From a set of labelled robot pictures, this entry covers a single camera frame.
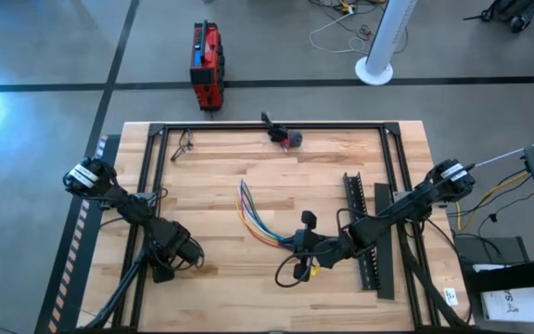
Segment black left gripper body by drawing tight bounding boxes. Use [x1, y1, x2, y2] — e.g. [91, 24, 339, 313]
[151, 220, 199, 285]

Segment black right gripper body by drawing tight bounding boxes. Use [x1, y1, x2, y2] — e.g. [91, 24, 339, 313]
[292, 210, 345, 282]

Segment multicoloured wire harness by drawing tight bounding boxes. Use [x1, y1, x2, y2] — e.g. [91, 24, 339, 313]
[235, 178, 296, 251]

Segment black raceway cover strip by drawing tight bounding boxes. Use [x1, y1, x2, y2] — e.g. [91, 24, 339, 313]
[373, 182, 397, 302]

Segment black red grey tool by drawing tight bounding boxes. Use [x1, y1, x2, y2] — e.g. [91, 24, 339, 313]
[261, 110, 304, 152]

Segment white sticker label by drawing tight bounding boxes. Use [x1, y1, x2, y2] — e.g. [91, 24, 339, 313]
[442, 287, 460, 307]

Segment black floor box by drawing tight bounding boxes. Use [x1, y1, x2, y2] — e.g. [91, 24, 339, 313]
[454, 235, 530, 279]

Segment red and black toolbox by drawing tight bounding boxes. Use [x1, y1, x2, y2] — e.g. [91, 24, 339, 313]
[188, 19, 226, 112]

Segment black horizontal beam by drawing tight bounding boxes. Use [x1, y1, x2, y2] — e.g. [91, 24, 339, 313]
[465, 257, 534, 294]

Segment thin grey rod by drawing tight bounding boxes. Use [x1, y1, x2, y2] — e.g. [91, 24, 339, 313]
[473, 133, 534, 169]

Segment white tower fan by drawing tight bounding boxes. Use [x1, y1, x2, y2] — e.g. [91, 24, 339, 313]
[354, 0, 420, 87]

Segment white printed paper sheet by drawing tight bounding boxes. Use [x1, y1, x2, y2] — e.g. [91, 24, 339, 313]
[479, 286, 534, 325]

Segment black wheeled equipment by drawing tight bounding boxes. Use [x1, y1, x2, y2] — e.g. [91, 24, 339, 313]
[462, 0, 534, 34]

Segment black looped camera cable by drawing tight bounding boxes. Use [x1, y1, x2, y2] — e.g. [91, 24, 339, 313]
[273, 252, 315, 289]

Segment black aluminium table frame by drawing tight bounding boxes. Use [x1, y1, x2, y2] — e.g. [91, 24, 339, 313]
[79, 121, 475, 334]

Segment yellow floor cable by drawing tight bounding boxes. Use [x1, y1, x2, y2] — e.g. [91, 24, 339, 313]
[454, 170, 532, 232]

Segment black floor cable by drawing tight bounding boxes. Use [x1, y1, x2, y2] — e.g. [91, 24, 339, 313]
[477, 192, 534, 238]

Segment white floor cable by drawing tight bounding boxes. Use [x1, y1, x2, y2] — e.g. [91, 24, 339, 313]
[308, 9, 366, 55]

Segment coloured floor cable tangle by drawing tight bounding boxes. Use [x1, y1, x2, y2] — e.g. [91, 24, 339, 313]
[307, 0, 388, 18]

